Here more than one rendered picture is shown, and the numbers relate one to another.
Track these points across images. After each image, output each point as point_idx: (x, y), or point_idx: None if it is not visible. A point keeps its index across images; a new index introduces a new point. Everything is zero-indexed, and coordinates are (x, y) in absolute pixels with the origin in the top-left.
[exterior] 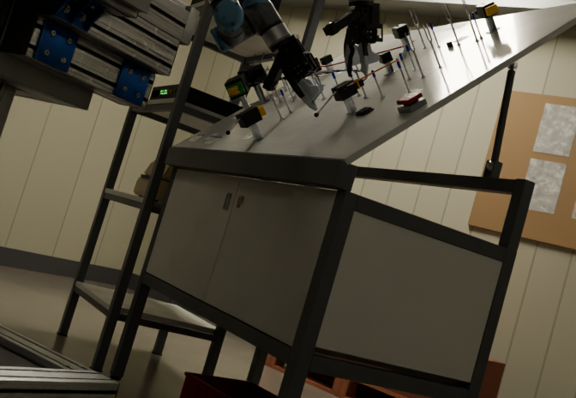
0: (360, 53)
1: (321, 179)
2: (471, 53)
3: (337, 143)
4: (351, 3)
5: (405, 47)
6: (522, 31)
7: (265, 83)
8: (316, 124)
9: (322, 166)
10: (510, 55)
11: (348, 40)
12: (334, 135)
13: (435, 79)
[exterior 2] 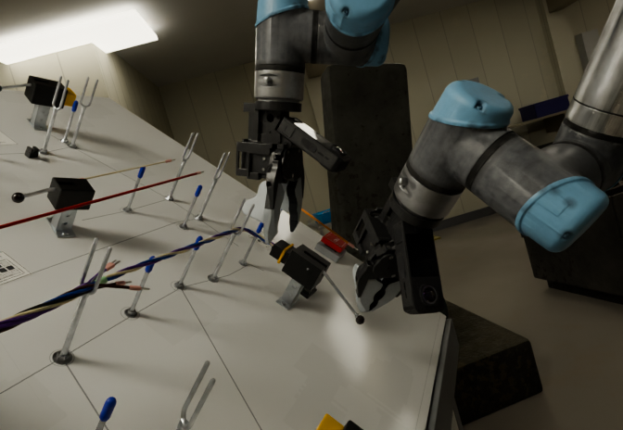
0: (298, 196)
1: (456, 355)
2: (147, 171)
3: (406, 322)
4: (299, 107)
5: (143, 170)
6: (122, 135)
7: (441, 297)
8: (307, 357)
9: (452, 342)
10: (222, 174)
11: (286, 175)
12: (375, 325)
13: (228, 216)
